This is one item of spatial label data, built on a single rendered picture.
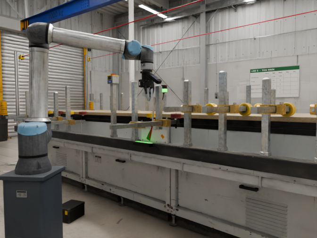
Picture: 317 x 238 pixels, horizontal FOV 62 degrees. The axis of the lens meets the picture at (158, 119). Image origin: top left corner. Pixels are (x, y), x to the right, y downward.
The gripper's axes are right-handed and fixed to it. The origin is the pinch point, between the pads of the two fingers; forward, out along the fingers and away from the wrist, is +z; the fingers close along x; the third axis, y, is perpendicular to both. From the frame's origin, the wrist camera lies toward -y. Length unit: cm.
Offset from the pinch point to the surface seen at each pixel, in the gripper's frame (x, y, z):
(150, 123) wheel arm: 6.7, -7.3, 16.4
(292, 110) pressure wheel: -28, -84, 7
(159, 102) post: -6.6, -3.5, 2.0
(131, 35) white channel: -102, 129, -87
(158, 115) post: -5.9, -2.7, 11.3
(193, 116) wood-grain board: -26.5, -18.8, 12.3
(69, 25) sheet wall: -399, 800, -300
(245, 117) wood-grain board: -27, -57, 12
